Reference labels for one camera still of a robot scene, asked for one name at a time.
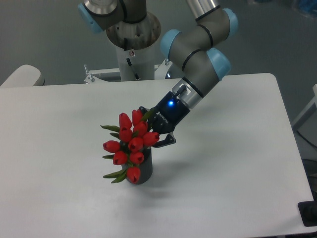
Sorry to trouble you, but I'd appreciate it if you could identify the red tulip bouquet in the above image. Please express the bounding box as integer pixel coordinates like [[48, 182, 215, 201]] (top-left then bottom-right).
[[101, 109, 159, 184]]

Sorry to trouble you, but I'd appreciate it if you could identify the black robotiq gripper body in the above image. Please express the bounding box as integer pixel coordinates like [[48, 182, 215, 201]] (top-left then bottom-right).
[[148, 92, 190, 134]]

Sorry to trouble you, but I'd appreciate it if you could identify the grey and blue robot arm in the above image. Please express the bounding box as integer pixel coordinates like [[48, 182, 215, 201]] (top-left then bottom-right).
[[78, 0, 238, 148]]

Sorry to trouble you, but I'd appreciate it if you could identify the black box at table edge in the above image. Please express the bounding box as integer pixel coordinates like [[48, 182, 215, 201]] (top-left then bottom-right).
[[298, 201, 317, 227]]

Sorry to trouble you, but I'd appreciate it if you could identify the black cable on pedestal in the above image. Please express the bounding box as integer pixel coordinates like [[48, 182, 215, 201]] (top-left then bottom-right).
[[123, 37, 142, 81]]

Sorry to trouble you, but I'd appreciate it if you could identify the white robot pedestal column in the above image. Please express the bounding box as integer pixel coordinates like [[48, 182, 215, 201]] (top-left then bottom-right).
[[106, 11, 162, 82]]

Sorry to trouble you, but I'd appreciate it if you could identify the clear bin with blue items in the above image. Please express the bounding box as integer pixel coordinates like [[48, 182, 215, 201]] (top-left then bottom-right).
[[292, 0, 317, 18]]

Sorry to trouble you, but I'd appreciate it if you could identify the white furniture frame right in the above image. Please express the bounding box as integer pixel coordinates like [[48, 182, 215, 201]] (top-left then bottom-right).
[[291, 84, 317, 131]]

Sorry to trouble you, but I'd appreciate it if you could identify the white metal base frame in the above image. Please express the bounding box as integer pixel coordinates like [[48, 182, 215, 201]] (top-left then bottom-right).
[[83, 57, 174, 84]]

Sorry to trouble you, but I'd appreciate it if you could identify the dark grey ribbed vase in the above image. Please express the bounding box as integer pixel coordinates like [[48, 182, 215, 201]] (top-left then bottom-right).
[[119, 141, 153, 184]]

